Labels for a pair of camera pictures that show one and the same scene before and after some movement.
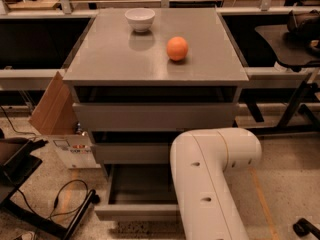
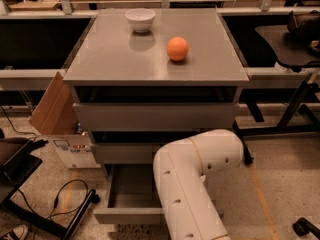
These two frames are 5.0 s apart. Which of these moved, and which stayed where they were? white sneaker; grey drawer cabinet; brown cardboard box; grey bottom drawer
Moved: white sneaker
Stayed: grey bottom drawer; brown cardboard box; grey drawer cabinet
